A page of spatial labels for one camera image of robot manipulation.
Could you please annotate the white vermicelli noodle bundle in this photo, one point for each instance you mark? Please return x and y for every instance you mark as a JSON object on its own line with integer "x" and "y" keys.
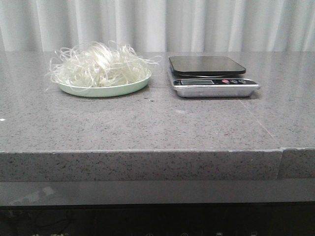
{"x": 99, "y": 65}

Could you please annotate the light green round plate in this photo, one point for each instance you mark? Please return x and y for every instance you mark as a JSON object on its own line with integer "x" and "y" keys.
{"x": 101, "y": 92}

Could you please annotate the black silver kitchen scale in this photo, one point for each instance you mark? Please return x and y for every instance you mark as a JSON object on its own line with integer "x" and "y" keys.
{"x": 209, "y": 77}

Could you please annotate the white pleated curtain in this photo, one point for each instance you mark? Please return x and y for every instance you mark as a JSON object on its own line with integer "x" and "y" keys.
{"x": 159, "y": 25}

